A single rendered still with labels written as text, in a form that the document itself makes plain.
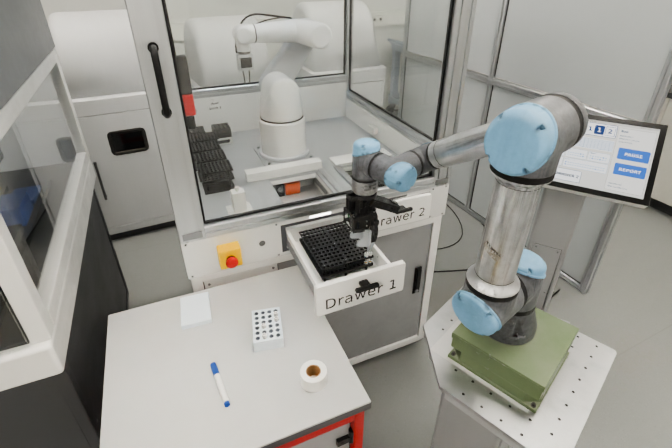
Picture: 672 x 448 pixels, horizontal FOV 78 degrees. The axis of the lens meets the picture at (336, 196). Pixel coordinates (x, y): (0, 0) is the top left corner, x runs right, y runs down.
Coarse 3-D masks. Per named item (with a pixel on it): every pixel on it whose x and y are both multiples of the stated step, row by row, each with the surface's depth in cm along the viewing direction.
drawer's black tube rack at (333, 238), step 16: (336, 224) 149; (304, 240) 139; (320, 240) 140; (336, 240) 140; (352, 240) 140; (320, 256) 133; (336, 256) 133; (352, 256) 137; (320, 272) 130; (336, 272) 130
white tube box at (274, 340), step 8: (256, 312) 125; (264, 312) 125; (272, 312) 125; (256, 320) 122; (264, 320) 122; (272, 320) 122; (280, 320) 122; (256, 328) 120; (272, 328) 119; (280, 328) 119; (256, 336) 117; (272, 336) 118; (280, 336) 117; (256, 344) 115; (264, 344) 116; (272, 344) 117; (280, 344) 117
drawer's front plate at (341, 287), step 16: (368, 272) 121; (384, 272) 123; (400, 272) 126; (320, 288) 116; (336, 288) 118; (352, 288) 121; (384, 288) 126; (400, 288) 129; (320, 304) 119; (336, 304) 121; (352, 304) 124
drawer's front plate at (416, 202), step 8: (400, 200) 157; (408, 200) 158; (416, 200) 159; (424, 200) 161; (376, 208) 153; (416, 208) 161; (424, 208) 163; (384, 216) 157; (392, 216) 158; (408, 216) 162; (416, 216) 163; (424, 216) 165; (384, 224) 158; (392, 224) 160; (400, 224) 162
